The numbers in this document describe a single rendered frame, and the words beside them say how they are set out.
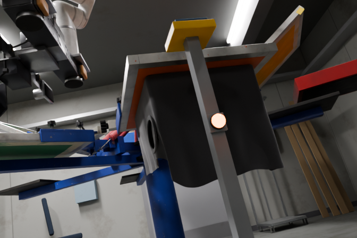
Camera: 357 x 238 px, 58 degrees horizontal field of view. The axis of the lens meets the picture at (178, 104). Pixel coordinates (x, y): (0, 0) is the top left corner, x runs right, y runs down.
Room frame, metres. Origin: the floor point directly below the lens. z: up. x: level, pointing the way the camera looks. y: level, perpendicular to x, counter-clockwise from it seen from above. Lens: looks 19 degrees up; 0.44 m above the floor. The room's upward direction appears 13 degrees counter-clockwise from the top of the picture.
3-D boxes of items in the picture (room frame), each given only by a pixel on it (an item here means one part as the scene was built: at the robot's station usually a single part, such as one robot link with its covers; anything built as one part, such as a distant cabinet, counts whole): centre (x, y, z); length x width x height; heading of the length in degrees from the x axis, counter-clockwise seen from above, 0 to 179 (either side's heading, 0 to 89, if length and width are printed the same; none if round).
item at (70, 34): (1.21, 0.43, 1.21); 0.16 x 0.13 x 0.15; 95
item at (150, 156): (1.34, 0.13, 0.77); 0.46 x 0.09 x 0.36; 17
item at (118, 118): (1.60, 0.30, 0.98); 0.30 x 0.05 x 0.07; 17
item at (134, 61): (1.45, -0.03, 0.97); 0.79 x 0.58 x 0.04; 17
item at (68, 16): (1.22, 0.41, 1.37); 0.13 x 0.10 x 0.16; 145
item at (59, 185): (2.61, 0.92, 0.91); 1.34 x 0.41 x 0.08; 77
